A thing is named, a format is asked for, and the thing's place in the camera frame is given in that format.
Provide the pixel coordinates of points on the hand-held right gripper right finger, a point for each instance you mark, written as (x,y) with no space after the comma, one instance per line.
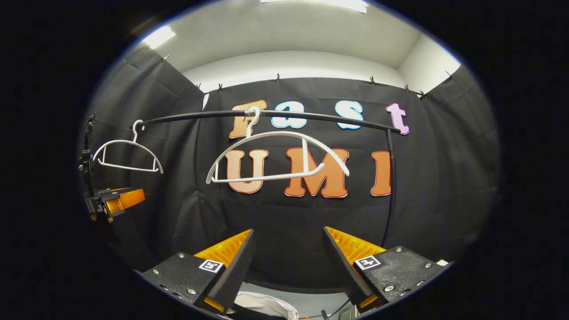
(344,271)

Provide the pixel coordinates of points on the black clothes rack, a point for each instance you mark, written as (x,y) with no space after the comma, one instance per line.
(320,117)

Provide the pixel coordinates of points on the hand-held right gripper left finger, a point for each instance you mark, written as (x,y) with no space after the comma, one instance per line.
(235,275)

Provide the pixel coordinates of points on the white plastic hanger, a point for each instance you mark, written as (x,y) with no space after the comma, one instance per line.
(284,133)
(129,141)

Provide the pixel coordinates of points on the black backdrop cloth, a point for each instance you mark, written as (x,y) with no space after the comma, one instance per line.
(444,178)

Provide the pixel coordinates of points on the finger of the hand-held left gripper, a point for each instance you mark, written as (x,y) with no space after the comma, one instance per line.
(129,200)

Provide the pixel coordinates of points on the white laundry hamper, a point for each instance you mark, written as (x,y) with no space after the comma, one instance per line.
(266,304)

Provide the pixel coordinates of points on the small ceiling light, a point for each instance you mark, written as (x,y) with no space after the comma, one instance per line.
(158,37)

